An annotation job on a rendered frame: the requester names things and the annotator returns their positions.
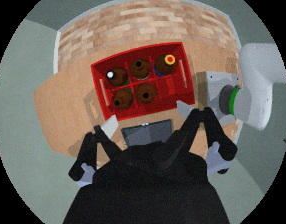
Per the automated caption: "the red plastic crate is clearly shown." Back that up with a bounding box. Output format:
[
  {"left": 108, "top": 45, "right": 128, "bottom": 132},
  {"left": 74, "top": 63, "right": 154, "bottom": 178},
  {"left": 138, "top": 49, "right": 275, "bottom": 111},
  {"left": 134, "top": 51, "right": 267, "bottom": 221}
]
[{"left": 91, "top": 42, "right": 195, "bottom": 121}]

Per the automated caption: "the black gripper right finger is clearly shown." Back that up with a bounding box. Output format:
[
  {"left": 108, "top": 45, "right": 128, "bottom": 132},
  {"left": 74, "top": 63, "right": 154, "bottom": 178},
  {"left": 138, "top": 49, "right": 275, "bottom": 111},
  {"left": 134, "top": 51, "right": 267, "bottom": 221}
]
[{"left": 152, "top": 100, "right": 238, "bottom": 175}]

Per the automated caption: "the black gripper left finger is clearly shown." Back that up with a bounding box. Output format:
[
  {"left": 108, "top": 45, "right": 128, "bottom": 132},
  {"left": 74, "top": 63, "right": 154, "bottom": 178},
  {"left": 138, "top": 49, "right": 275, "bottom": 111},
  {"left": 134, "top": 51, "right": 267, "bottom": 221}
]
[{"left": 68, "top": 115, "right": 134, "bottom": 188}]

